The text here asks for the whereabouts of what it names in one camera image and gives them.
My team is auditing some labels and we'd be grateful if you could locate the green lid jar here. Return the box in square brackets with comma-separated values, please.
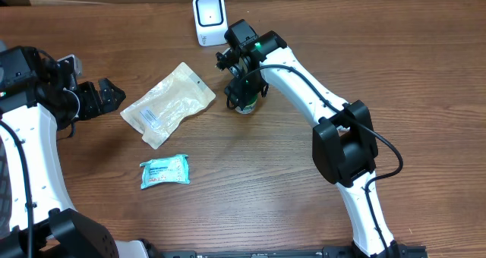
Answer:
[235, 96, 257, 115]

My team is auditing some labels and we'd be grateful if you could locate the beige pouch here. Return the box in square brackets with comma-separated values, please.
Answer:
[121, 62, 216, 149]

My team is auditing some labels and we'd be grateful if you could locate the light blue wipes pack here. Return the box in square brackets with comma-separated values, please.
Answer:
[140, 154, 190, 190]

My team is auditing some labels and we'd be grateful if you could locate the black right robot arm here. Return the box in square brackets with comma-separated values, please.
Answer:
[216, 20, 397, 257]

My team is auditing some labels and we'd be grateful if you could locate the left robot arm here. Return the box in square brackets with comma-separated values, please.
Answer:
[1, 45, 162, 257]

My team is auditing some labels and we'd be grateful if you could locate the white barcode scanner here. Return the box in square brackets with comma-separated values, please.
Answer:
[192, 0, 228, 46]

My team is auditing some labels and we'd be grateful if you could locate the grey plastic mesh basket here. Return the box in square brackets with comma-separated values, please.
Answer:
[0, 143, 11, 238]

